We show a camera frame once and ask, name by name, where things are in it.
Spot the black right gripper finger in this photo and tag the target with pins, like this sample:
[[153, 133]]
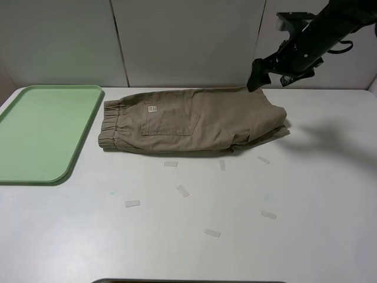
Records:
[[286, 80], [259, 75]]

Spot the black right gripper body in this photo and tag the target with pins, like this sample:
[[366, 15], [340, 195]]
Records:
[[293, 61]]

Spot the khaki shorts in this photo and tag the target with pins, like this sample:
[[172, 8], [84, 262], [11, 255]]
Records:
[[191, 120]]

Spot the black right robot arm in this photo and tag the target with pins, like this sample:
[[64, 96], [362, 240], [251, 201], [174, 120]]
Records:
[[311, 36]]

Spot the green plastic tray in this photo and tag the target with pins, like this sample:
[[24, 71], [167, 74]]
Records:
[[42, 130]]

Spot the clear tape piece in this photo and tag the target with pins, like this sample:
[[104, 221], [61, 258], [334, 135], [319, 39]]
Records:
[[183, 191], [222, 165], [132, 203], [268, 215], [215, 234], [171, 163], [263, 159]]

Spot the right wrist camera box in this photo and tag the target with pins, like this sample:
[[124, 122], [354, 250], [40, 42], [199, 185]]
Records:
[[293, 22]]

